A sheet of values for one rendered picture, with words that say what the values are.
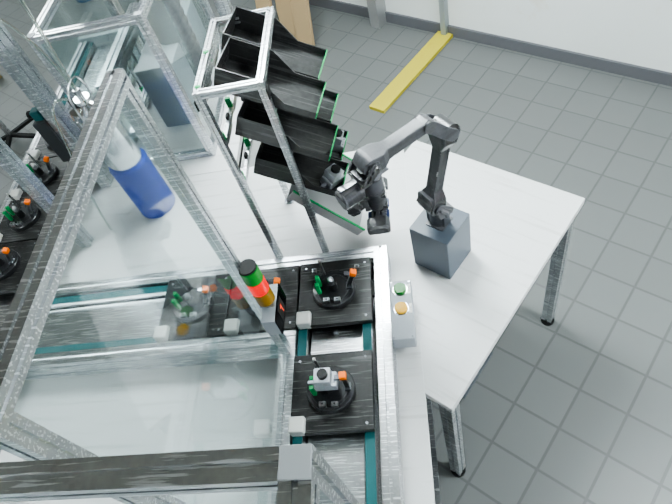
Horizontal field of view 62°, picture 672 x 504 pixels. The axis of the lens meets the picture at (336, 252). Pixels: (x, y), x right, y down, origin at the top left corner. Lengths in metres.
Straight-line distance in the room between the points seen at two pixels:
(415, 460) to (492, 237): 0.80
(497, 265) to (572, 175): 1.52
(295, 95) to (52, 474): 1.19
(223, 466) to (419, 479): 1.16
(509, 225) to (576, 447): 1.02
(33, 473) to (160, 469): 0.13
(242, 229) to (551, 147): 1.99
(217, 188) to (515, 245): 1.24
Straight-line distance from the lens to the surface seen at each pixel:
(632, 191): 3.36
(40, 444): 0.77
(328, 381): 1.55
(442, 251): 1.80
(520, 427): 2.62
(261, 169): 1.74
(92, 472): 0.61
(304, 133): 1.70
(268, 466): 0.54
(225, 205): 2.36
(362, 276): 1.83
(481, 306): 1.86
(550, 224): 2.06
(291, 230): 2.16
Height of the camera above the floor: 2.47
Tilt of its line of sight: 52 degrees down
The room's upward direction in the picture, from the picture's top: 20 degrees counter-clockwise
